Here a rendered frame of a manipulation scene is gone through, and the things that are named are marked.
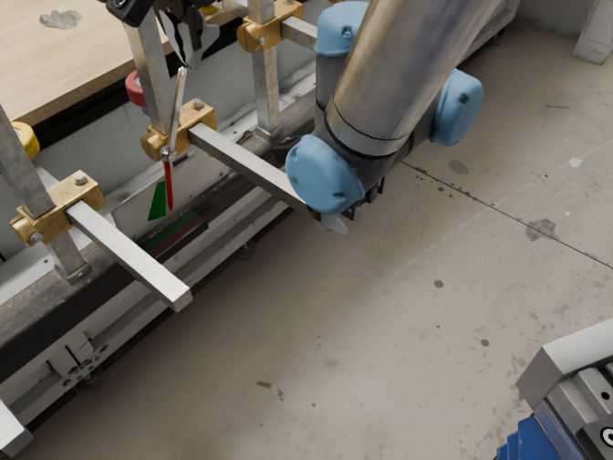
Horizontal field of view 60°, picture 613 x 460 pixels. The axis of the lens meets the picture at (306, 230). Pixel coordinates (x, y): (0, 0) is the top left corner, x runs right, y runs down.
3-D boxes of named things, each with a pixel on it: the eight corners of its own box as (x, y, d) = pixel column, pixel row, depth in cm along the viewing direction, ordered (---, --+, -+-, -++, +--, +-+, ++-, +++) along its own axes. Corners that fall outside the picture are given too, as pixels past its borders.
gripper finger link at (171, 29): (215, 54, 82) (204, -4, 74) (186, 72, 79) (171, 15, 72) (202, 47, 83) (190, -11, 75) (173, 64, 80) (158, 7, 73)
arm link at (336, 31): (364, 43, 52) (299, 15, 56) (356, 130, 61) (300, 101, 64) (409, 13, 56) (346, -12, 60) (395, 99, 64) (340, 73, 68)
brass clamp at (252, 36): (306, 29, 104) (306, 5, 100) (258, 57, 98) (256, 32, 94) (283, 19, 107) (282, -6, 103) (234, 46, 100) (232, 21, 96)
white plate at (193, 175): (229, 173, 109) (223, 136, 102) (126, 248, 97) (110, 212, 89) (227, 172, 110) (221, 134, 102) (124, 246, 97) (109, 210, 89)
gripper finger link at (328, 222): (340, 256, 81) (344, 216, 74) (311, 237, 84) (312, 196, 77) (353, 245, 83) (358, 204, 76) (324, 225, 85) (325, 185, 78)
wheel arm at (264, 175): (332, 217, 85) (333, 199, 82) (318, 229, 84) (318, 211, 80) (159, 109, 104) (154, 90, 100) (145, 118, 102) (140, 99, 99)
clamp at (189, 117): (217, 130, 100) (213, 108, 96) (161, 167, 93) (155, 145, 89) (197, 118, 102) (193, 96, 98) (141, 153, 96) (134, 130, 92)
